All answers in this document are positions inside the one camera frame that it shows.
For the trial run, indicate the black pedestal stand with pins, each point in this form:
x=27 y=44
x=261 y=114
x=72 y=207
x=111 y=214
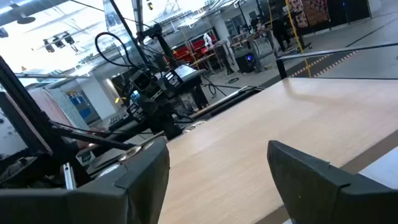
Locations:
x=224 y=56

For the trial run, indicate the black table rig frame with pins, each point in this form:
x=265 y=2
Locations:
x=31 y=109

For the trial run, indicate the white humanoid figure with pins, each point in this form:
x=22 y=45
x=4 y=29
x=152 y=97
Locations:
x=207 y=40

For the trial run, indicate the grey patterned fabric panel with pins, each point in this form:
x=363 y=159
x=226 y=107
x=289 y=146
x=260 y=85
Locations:
x=73 y=109

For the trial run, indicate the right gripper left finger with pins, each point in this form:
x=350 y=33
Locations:
x=93 y=205

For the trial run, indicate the black keyboard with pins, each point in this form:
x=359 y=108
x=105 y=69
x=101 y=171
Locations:
x=118 y=119

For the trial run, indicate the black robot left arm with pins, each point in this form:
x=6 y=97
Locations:
x=160 y=37

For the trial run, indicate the white paper sheet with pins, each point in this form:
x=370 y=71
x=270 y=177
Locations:
x=185 y=71

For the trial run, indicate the black ceiling spotlight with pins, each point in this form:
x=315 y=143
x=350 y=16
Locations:
x=48 y=46
x=58 y=42
x=69 y=38

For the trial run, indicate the red storage cabinet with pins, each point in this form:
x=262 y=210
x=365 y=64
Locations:
x=186 y=53

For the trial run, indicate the black computer tower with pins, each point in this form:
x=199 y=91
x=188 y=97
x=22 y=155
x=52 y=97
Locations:
x=247 y=62

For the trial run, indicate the person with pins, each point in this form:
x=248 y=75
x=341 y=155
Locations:
x=281 y=31

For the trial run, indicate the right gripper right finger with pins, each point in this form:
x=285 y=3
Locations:
x=326 y=199

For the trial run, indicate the pink fabric panel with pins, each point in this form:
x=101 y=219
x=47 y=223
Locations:
x=49 y=107

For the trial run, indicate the black partition panel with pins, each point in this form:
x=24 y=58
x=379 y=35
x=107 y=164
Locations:
x=348 y=9

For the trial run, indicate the patterned wall tapestry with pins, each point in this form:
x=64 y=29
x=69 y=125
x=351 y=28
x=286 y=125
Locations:
x=311 y=12

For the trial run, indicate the black floor mat striped edge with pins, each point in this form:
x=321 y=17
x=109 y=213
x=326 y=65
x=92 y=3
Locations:
x=323 y=63

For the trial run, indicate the silver aluminium bracket bar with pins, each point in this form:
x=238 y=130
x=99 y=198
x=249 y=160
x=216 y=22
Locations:
x=69 y=175

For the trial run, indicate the grey side desk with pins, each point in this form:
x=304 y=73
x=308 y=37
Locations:
x=200 y=74

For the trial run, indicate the blue storage shelf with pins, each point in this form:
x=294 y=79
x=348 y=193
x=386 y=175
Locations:
x=79 y=105

